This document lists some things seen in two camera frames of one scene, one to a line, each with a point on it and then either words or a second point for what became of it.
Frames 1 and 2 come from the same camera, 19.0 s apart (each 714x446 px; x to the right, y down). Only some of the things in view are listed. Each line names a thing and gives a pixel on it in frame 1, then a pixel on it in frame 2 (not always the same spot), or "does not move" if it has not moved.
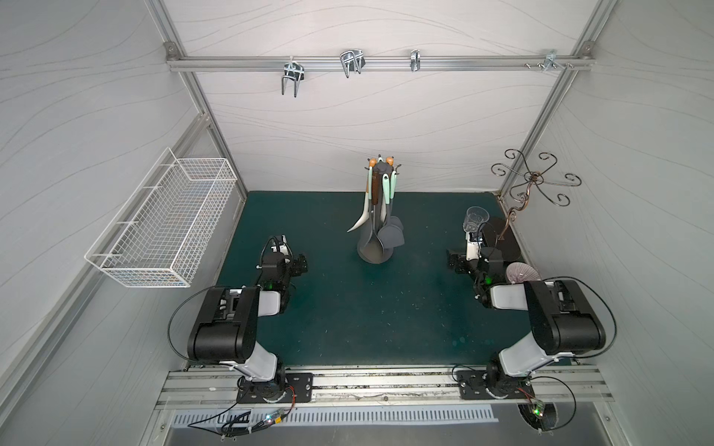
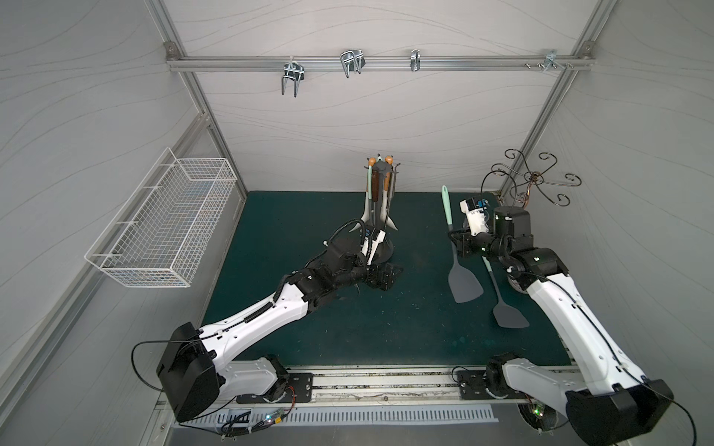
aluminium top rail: [425, 61] does not move
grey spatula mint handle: [390, 235] to [507, 316]
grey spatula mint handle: [395, 221] to [462, 285]
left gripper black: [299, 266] to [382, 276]
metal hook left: [296, 72] does not move
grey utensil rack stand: [379, 183] does not move
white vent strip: [250, 419] does not move
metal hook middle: [352, 60] does not move
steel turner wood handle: [376, 171] does not move
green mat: [412, 309] does not move
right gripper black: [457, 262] to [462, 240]
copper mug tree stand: [508, 233] does not move
